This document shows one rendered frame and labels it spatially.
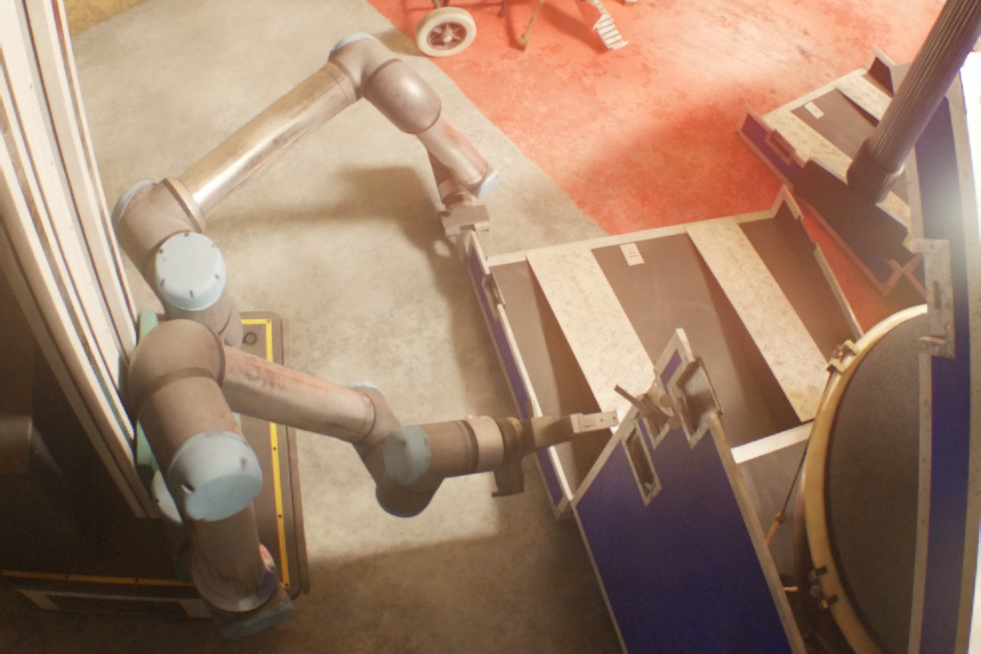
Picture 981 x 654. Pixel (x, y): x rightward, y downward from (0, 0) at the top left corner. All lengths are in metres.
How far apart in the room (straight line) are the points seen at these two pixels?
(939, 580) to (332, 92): 1.58
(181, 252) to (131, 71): 1.48
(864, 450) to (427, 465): 0.71
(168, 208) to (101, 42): 1.55
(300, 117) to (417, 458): 0.88
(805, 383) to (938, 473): 1.60
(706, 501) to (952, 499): 0.65
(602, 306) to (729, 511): 1.23
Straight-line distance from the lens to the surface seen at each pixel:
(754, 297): 2.81
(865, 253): 3.11
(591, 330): 2.58
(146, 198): 2.01
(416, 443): 1.45
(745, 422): 2.65
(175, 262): 1.89
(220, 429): 1.07
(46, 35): 1.26
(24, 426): 1.61
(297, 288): 2.65
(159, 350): 1.12
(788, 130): 3.39
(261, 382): 1.29
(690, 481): 1.64
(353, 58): 2.11
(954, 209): 0.97
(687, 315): 2.77
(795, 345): 2.72
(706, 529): 1.62
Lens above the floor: 2.23
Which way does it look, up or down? 55 degrees down
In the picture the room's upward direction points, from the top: 15 degrees clockwise
